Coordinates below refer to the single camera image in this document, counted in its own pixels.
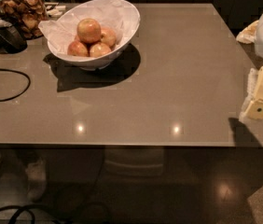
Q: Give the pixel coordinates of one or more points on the front middle apple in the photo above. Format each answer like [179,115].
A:
[99,49]

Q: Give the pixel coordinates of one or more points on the right back apple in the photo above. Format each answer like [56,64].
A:
[108,36]

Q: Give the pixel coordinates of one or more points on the black round appliance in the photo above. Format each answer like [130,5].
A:
[11,40]

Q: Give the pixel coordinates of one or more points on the red-yellow apple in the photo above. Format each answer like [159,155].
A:
[89,30]

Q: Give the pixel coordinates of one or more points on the white bowl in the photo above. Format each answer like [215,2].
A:
[89,63]

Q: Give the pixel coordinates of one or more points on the white paper liner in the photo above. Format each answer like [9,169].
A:
[120,15]

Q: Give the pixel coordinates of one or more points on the white shoe on floor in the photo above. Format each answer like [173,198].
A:
[37,179]

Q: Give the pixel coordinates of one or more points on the small white items behind bowl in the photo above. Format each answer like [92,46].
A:
[55,11]

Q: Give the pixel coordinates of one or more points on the glass jar of snacks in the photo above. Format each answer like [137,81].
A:
[27,14]

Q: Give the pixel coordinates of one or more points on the front left apple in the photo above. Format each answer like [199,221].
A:
[76,48]

